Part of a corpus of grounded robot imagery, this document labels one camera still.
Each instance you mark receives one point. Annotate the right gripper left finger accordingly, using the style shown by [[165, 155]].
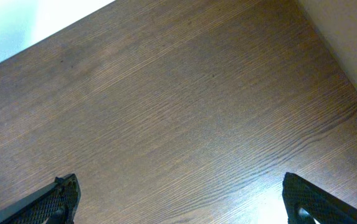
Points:
[[55, 203]]

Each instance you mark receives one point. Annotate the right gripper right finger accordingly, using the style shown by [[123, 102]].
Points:
[[307, 203]]

